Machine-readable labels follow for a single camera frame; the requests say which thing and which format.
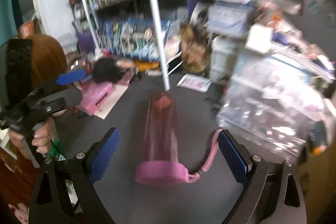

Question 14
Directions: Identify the pink transparent plastic cup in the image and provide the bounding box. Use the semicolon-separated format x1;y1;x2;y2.
135;92;189;186

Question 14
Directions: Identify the person left hand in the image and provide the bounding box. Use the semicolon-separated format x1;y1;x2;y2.
8;118;55;159

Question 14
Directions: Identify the pink PinkDojo box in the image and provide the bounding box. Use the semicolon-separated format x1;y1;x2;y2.
78;82;115;116

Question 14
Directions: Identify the black fluffy plush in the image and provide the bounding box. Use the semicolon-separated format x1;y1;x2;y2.
92;58;126;84

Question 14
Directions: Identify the blue anime figure box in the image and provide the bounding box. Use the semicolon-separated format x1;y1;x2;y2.
99;18;159;62

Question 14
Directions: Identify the clear plastic bag stack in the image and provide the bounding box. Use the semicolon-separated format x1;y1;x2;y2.
217;52;327;159

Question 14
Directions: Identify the white pink printed paper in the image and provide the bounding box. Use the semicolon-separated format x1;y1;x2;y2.
177;74;212;93

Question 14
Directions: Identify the white small drawer cabinet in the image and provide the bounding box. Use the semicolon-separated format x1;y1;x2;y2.
209;36;244;82

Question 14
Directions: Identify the brown anime art bag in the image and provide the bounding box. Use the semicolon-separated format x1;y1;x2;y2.
180;23;211;76

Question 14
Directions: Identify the pink cup strap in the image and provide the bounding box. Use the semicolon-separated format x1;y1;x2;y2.
186;130;223;184

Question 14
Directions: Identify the white wire rack shelf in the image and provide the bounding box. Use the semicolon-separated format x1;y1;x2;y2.
81;0;208;90

